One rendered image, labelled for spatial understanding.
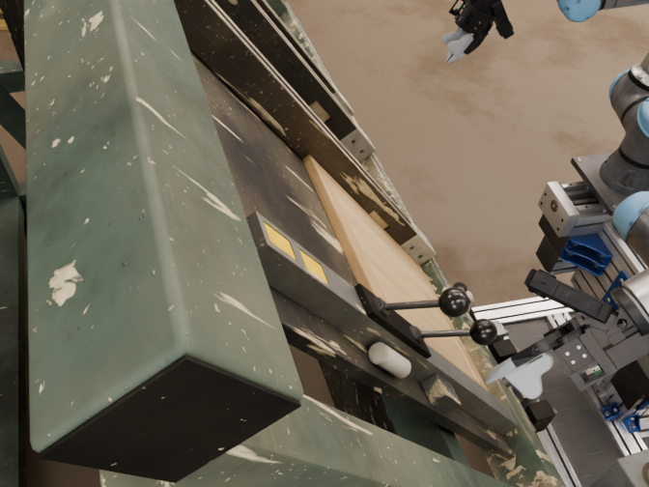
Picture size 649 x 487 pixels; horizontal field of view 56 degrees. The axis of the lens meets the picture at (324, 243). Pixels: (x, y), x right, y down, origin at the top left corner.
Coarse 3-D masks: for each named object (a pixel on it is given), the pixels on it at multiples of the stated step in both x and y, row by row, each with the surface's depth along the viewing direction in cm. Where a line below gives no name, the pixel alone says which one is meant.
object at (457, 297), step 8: (448, 288) 77; (456, 288) 76; (440, 296) 77; (448, 296) 75; (456, 296) 75; (464, 296) 75; (376, 304) 81; (384, 304) 81; (392, 304) 81; (400, 304) 80; (408, 304) 79; (416, 304) 79; (424, 304) 78; (432, 304) 78; (440, 304) 76; (448, 304) 75; (456, 304) 75; (464, 304) 75; (384, 312) 81; (448, 312) 76; (456, 312) 75; (464, 312) 76
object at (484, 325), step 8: (480, 320) 85; (488, 320) 85; (416, 328) 90; (472, 328) 85; (480, 328) 84; (488, 328) 84; (416, 336) 90; (424, 336) 90; (432, 336) 89; (440, 336) 89; (448, 336) 88; (472, 336) 85; (480, 336) 84; (488, 336) 84; (480, 344) 85; (488, 344) 85
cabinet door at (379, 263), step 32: (320, 192) 114; (352, 224) 118; (352, 256) 104; (384, 256) 128; (384, 288) 109; (416, 288) 139; (416, 320) 117; (448, 320) 150; (448, 352) 126; (480, 384) 135
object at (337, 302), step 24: (264, 240) 62; (288, 240) 68; (264, 264) 63; (288, 264) 65; (288, 288) 68; (312, 288) 69; (336, 288) 73; (312, 312) 73; (336, 312) 75; (360, 312) 77; (360, 336) 81; (384, 336) 83; (432, 360) 96; (456, 384) 104; (480, 408) 116; (504, 408) 130; (504, 432) 132
